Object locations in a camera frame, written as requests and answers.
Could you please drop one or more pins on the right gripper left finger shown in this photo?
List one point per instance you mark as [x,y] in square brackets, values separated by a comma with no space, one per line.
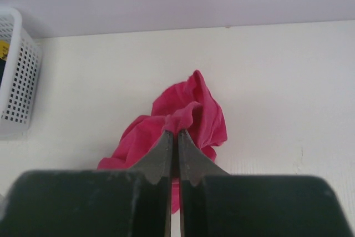
[132,202]

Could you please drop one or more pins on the white plastic laundry basket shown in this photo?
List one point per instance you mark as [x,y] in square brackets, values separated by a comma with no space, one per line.
[20,74]

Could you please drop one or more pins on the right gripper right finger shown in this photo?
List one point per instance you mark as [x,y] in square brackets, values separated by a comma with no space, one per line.
[216,203]

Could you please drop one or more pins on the pink t shirt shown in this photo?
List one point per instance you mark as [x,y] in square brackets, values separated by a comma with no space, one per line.
[186,105]

